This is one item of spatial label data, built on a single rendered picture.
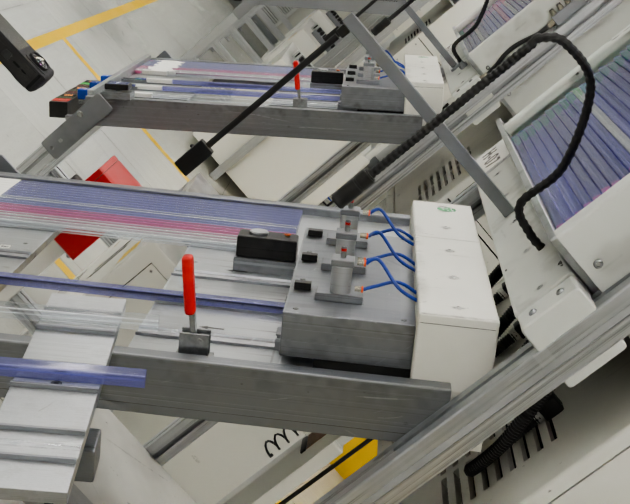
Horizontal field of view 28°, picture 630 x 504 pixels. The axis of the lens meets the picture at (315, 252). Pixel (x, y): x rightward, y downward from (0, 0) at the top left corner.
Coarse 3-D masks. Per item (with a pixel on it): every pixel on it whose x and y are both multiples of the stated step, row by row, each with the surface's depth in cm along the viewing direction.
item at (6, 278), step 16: (0, 272) 145; (48, 288) 144; (64, 288) 144; (80, 288) 144; (96, 288) 143; (112, 288) 143; (128, 288) 143; (144, 288) 144; (208, 304) 143; (224, 304) 143; (240, 304) 143; (256, 304) 143; (272, 304) 143
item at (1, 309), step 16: (0, 304) 112; (16, 304) 112; (32, 304) 113; (32, 320) 112; (48, 320) 112; (64, 320) 112; (80, 320) 112; (96, 320) 112; (112, 320) 112; (128, 320) 112; (144, 320) 112
